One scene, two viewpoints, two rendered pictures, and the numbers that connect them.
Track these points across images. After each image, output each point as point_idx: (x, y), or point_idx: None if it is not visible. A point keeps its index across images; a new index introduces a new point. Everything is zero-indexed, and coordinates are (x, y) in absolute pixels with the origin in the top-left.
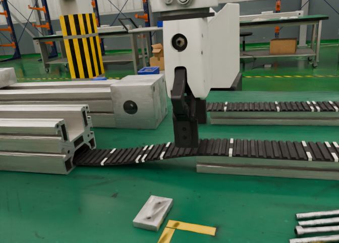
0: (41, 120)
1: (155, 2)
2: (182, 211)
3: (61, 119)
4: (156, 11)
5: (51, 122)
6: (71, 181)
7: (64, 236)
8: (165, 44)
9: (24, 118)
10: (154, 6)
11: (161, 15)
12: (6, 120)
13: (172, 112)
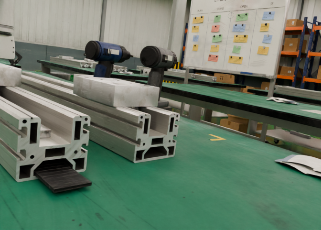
0: (27, 72)
1: (12, 30)
2: None
3: (23, 71)
4: (12, 32)
5: (27, 71)
6: None
7: None
8: (14, 42)
9: (29, 73)
10: (11, 31)
11: (7, 33)
12: (35, 74)
13: (15, 62)
